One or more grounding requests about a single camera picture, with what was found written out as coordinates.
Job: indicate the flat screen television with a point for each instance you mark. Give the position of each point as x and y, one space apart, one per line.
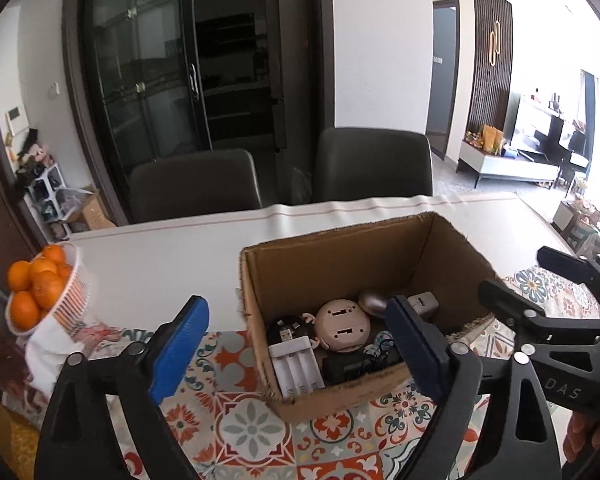
550 130

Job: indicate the patterned tile-print tablecloth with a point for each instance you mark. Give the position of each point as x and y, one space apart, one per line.
180 270

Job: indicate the beige round toy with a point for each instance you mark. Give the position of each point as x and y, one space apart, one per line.
342 327

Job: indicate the dark grey door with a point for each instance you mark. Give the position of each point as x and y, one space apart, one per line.
442 80

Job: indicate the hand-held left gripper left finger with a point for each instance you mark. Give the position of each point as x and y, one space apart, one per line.
180 355

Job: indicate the white suited doll figure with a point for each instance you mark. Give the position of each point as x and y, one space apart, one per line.
382 345

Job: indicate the person's right hand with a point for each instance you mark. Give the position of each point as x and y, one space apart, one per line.
592 432

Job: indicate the white wall intercom panel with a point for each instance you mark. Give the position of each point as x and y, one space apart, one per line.
16 119

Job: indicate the dark glass sliding door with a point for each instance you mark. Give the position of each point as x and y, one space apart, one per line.
180 85

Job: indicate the white plastic basket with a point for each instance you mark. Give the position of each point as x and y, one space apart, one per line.
72 300

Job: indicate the grey square adapter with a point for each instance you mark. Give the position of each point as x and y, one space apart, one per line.
425 305

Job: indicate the white television cabinet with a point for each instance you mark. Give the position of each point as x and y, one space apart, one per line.
505 165

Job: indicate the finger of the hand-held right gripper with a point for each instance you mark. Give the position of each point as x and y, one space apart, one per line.
510 300
565 260

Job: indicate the white shoe rack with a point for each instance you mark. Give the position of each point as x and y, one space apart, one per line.
45 200

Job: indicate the round black case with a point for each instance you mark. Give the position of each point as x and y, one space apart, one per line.
280 327

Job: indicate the grey computer mouse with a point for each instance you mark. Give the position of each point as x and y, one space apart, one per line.
372 302

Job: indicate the brown cardboard box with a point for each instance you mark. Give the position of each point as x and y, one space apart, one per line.
340 255

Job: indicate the dark slatted wall panel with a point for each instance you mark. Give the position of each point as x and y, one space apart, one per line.
492 60

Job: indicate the white battery charger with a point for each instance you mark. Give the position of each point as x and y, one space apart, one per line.
295 367

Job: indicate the orange packages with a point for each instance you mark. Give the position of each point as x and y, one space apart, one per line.
492 140

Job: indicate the pile of oranges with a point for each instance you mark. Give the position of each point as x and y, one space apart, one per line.
25 310

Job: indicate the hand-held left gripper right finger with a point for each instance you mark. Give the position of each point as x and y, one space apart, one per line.
415 355

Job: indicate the open cardboard carton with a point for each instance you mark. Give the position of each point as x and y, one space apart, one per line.
92 212

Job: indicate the dark upholstered chair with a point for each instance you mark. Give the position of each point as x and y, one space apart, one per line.
375 165
195 185

